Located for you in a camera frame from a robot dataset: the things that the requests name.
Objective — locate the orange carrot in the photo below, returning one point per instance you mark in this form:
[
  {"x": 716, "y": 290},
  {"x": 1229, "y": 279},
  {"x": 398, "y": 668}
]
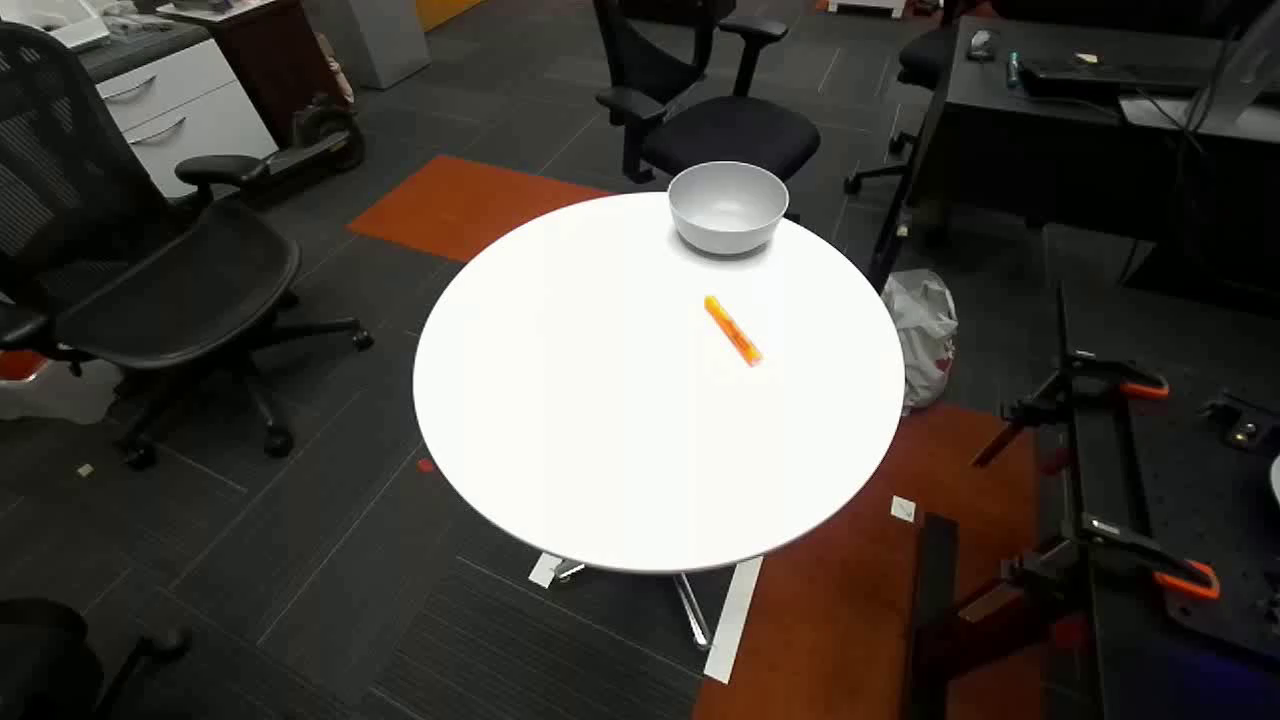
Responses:
[{"x": 733, "y": 329}]

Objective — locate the silver metal bowl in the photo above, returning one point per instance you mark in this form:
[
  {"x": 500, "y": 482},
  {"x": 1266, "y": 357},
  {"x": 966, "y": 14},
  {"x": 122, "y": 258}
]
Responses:
[{"x": 725, "y": 210}]

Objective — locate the black padded office chair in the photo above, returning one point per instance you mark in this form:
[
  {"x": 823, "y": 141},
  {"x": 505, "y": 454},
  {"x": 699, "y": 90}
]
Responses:
[{"x": 725, "y": 131}]

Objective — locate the silver metal table base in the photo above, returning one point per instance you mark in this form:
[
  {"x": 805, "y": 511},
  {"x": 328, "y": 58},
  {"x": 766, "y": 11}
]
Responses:
[{"x": 733, "y": 620}]

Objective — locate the white crumpled plastic bag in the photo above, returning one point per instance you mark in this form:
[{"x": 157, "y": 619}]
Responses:
[{"x": 921, "y": 327}]

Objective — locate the small white paper scrap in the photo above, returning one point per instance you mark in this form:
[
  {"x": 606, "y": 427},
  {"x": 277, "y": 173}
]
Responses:
[{"x": 904, "y": 511}]

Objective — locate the black swivel chair with base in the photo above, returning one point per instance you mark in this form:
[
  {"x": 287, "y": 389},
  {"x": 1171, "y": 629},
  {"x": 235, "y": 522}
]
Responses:
[{"x": 921, "y": 63}]

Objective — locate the grey bin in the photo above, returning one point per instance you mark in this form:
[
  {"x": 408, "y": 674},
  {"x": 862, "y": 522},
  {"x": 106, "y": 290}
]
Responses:
[{"x": 373, "y": 34}]

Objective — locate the black office desk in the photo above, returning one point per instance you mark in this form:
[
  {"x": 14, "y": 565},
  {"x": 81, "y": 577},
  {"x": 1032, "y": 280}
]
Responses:
[{"x": 1040, "y": 147}]

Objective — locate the grey computer mouse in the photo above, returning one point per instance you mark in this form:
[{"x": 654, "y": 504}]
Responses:
[{"x": 980, "y": 44}]

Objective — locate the black mesh office chair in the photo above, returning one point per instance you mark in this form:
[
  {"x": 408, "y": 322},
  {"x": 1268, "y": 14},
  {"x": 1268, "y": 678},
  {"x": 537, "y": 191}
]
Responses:
[{"x": 172, "y": 280}]

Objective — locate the white drawer cabinet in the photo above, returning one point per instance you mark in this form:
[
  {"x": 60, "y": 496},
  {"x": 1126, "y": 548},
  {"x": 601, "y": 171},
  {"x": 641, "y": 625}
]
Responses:
[{"x": 172, "y": 105}]

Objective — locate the black keyboard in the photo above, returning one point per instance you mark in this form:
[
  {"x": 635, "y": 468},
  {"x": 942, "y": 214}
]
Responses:
[{"x": 1106, "y": 74}]

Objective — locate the black workbench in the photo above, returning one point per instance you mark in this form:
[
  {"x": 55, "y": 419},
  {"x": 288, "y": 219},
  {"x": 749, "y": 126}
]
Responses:
[{"x": 1172, "y": 522}]

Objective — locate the black device on workbench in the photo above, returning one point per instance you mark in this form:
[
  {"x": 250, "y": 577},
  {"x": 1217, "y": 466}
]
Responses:
[{"x": 1243, "y": 427}]

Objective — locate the black chair with dark seat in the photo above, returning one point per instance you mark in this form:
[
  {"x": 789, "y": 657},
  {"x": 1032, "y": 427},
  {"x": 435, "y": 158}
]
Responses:
[{"x": 43, "y": 663}]

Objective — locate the white papers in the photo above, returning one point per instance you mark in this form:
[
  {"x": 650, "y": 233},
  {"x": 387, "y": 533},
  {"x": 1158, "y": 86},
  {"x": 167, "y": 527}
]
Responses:
[{"x": 46, "y": 18}]

